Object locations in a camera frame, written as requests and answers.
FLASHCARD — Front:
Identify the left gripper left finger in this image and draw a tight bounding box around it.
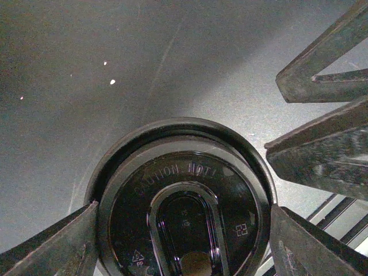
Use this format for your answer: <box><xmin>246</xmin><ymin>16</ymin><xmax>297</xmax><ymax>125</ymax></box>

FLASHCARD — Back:
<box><xmin>1</xmin><ymin>201</ymin><xmax>98</xmax><ymax>275</ymax></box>

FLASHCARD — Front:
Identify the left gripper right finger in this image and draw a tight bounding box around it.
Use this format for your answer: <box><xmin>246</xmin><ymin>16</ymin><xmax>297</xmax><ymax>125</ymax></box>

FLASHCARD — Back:
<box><xmin>270</xmin><ymin>204</ymin><xmax>367</xmax><ymax>275</ymax></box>

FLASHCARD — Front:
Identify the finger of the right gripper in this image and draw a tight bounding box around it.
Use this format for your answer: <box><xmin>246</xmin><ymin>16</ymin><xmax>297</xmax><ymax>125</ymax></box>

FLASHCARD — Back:
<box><xmin>275</xmin><ymin>1</ymin><xmax>367</xmax><ymax>104</ymax></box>
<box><xmin>264</xmin><ymin>96</ymin><xmax>367</xmax><ymax>201</ymax></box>

